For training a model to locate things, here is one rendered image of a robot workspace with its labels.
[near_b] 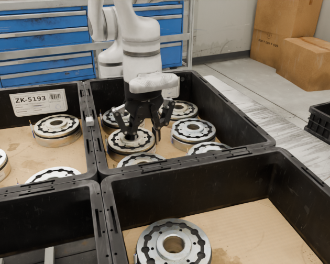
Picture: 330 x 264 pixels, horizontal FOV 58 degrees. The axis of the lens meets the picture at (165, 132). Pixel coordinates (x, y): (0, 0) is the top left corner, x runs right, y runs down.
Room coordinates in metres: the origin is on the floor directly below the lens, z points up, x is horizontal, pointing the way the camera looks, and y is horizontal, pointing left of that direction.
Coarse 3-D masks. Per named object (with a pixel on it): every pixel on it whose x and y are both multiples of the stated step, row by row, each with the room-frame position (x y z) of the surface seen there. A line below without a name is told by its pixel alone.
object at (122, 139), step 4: (120, 136) 0.55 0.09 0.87; (124, 136) 0.55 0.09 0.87; (140, 136) 0.55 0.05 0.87; (120, 140) 0.54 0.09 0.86; (124, 140) 0.53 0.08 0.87; (128, 140) 0.53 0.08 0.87; (132, 140) 0.53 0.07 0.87; (136, 140) 0.53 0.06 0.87; (140, 140) 0.53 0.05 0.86; (128, 144) 0.52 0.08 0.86; (132, 144) 0.52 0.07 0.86
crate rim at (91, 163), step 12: (48, 84) 0.69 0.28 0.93; (60, 84) 0.69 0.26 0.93; (72, 84) 0.69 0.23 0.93; (84, 96) 0.61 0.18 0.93; (84, 108) 0.55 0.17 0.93; (84, 120) 0.50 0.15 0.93; (84, 132) 0.46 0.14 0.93; (84, 144) 0.42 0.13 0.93; (96, 168) 0.35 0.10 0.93; (48, 180) 0.32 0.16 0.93; (60, 180) 0.32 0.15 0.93; (72, 180) 0.32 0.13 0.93; (96, 180) 0.34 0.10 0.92; (0, 192) 0.30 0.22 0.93; (12, 192) 0.30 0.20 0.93
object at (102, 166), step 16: (96, 80) 0.71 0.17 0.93; (112, 80) 0.72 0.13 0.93; (224, 96) 0.61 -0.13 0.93; (240, 112) 0.54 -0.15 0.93; (96, 128) 0.47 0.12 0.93; (256, 128) 0.47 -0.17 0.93; (96, 144) 0.42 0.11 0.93; (256, 144) 0.42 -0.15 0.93; (272, 144) 0.42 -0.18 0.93; (96, 160) 0.37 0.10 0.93; (160, 160) 0.37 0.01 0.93; (176, 160) 0.37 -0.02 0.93; (192, 160) 0.37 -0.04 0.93
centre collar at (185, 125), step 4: (184, 124) 0.60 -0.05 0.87; (188, 124) 0.60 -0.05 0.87; (192, 124) 0.60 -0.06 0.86; (196, 124) 0.60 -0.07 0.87; (200, 124) 0.60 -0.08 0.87; (184, 128) 0.58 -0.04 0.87; (200, 128) 0.58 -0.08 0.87; (188, 132) 0.57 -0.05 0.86; (192, 132) 0.57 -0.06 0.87; (196, 132) 0.57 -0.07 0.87; (200, 132) 0.57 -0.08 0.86
